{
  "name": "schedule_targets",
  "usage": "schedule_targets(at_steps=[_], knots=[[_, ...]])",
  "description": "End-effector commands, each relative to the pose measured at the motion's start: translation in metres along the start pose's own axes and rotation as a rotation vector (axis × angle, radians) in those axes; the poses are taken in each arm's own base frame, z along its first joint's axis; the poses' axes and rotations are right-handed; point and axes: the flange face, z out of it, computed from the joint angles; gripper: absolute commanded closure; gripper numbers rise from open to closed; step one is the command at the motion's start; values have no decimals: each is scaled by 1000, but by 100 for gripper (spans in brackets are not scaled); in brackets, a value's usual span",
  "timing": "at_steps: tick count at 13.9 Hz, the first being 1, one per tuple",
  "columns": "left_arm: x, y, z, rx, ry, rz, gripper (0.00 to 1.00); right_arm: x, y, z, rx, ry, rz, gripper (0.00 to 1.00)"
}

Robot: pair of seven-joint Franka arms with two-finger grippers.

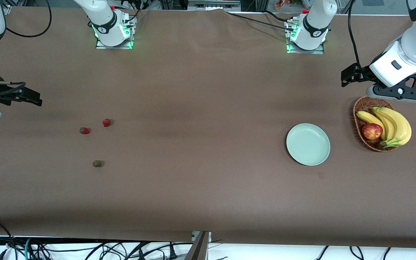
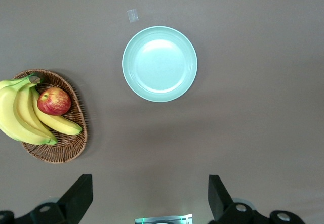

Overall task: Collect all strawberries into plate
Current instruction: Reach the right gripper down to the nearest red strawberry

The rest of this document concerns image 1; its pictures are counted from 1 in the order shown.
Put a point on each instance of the red strawberry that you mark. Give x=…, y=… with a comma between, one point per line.
x=97, y=164
x=106, y=122
x=84, y=130

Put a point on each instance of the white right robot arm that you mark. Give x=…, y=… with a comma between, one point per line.
x=103, y=18

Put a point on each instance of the light green round plate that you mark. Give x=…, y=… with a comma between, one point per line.
x=307, y=144

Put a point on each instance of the brown wicker basket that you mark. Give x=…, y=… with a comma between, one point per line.
x=365, y=104

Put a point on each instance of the yellow banana bunch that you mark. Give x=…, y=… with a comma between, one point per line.
x=397, y=126

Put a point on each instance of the red apple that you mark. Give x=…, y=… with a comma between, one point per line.
x=372, y=131

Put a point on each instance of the orange colourful object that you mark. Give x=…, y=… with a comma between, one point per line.
x=284, y=4

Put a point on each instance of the grey metal device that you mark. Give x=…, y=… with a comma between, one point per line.
x=213, y=5

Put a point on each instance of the brown table cover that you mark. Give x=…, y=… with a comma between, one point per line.
x=193, y=180

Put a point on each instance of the aluminium frame corner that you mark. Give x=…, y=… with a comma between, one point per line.
x=7, y=9

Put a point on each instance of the aluminium frame post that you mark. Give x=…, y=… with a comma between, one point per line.
x=199, y=249

